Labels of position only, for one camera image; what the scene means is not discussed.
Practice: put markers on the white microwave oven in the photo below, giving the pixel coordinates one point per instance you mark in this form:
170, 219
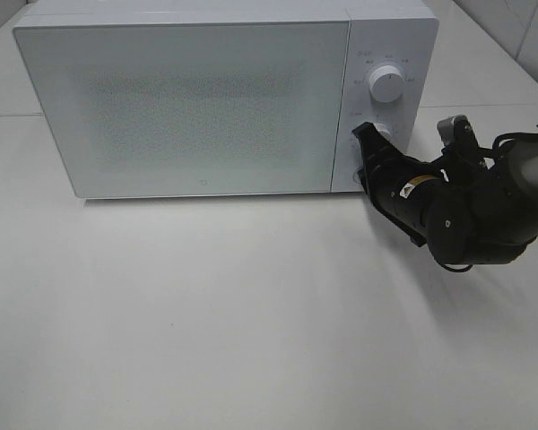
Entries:
400, 33

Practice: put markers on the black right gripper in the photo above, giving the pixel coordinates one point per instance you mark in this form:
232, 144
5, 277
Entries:
408, 192

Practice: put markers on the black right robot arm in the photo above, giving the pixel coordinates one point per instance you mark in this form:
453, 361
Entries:
470, 206

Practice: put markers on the white timer knob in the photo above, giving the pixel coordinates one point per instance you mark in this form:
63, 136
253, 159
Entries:
384, 131

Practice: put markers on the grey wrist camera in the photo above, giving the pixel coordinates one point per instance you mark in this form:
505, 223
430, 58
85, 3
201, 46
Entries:
456, 134

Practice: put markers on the round white door button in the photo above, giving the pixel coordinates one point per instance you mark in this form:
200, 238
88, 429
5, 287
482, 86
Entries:
357, 176

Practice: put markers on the white microwave door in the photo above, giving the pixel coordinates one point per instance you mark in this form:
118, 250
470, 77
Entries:
160, 111

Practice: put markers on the upper white power knob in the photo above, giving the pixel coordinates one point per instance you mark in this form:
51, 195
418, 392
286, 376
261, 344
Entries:
386, 83

